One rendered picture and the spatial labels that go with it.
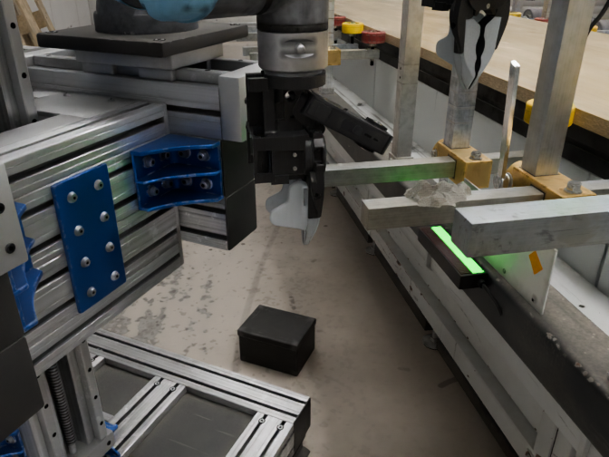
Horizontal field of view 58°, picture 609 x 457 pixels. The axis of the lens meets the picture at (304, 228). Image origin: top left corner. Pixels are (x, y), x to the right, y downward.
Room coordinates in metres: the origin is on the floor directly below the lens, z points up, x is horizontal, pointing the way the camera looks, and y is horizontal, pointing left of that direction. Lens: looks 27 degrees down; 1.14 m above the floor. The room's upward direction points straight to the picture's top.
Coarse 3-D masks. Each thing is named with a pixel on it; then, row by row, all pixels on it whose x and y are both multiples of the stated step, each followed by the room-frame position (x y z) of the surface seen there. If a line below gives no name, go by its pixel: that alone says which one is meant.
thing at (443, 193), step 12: (420, 180) 0.66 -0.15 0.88; (444, 180) 0.65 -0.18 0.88; (408, 192) 0.66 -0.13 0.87; (420, 192) 0.65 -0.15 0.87; (432, 192) 0.65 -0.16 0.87; (444, 192) 0.64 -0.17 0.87; (456, 192) 0.64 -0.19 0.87; (468, 192) 0.66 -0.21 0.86; (420, 204) 0.62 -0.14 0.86; (432, 204) 0.62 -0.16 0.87; (444, 204) 0.62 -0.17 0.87
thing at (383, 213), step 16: (480, 192) 0.67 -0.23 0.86; (496, 192) 0.67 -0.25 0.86; (512, 192) 0.67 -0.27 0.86; (528, 192) 0.67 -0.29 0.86; (608, 192) 0.68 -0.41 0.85; (368, 208) 0.62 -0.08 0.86; (384, 208) 0.62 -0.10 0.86; (400, 208) 0.62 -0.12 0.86; (416, 208) 0.63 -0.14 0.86; (432, 208) 0.63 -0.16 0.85; (448, 208) 0.64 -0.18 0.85; (368, 224) 0.62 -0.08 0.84; (384, 224) 0.62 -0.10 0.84; (400, 224) 0.62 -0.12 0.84; (416, 224) 0.63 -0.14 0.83; (432, 224) 0.63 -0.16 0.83
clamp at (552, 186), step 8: (520, 160) 0.76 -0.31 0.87; (512, 168) 0.75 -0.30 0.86; (520, 168) 0.73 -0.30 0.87; (512, 176) 0.74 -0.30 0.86; (520, 176) 0.72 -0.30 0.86; (528, 176) 0.70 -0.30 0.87; (536, 176) 0.70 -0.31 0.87; (544, 176) 0.70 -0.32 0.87; (552, 176) 0.70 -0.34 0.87; (560, 176) 0.70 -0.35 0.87; (520, 184) 0.72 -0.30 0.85; (528, 184) 0.70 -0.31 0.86; (536, 184) 0.68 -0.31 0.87; (544, 184) 0.67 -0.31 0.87; (552, 184) 0.67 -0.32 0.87; (560, 184) 0.67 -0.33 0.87; (544, 192) 0.66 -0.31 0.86; (552, 192) 0.65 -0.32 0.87; (560, 192) 0.64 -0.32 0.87; (584, 192) 0.64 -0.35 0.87; (592, 192) 0.64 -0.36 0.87
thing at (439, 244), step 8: (424, 232) 0.87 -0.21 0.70; (432, 232) 0.86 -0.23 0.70; (432, 240) 0.83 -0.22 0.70; (440, 240) 0.83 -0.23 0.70; (440, 248) 0.80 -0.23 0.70; (448, 248) 0.80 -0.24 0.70; (448, 256) 0.78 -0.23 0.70; (456, 256) 0.78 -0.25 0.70; (456, 264) 0.75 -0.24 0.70; (464, 272) 0.73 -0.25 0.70
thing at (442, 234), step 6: (432, 228) 0.88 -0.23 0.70; (438, 228) 0.88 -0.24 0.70; (438, 234) 0.86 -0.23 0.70; (444, 234) 0.86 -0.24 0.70; (444, 240) 0.83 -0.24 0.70; (450, 240) 0.83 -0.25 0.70; (450, 246) 0.81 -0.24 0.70; (456, 252) 0.79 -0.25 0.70; (462, 258) 0.77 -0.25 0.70; (468, 258) 0.77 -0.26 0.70; (468, 264) 0.75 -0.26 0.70; (474, 264) 0.75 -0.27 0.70; (474, 270) 0.73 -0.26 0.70; (480, 270) 0.73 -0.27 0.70
